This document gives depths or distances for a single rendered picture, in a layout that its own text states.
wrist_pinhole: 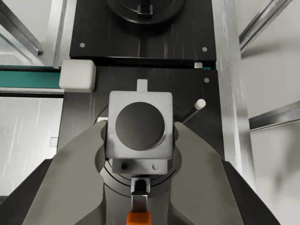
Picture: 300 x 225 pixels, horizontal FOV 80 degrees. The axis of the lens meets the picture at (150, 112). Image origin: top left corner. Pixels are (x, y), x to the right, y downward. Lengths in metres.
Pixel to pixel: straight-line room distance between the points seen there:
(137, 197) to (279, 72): 0.44
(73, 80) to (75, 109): 0.04
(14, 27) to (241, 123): 0.36
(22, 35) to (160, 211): 0.32
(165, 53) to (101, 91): 0.12
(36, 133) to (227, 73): 0.34
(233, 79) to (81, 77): 0.24
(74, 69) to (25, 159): 0.17
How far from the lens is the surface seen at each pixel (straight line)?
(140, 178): 0.23
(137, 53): 0.31
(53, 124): 0.36
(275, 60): 0.53
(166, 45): 0.32
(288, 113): 0.30
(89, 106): 0.28
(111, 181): 0.25
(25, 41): 0.34
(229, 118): 0.31
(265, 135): 0.45
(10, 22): 0.33
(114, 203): 0.27
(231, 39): 0.37
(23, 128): 0.38
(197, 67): 0.31
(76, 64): 0.29
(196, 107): 0.18
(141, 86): 0.17
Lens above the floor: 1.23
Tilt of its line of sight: 76 degrees down
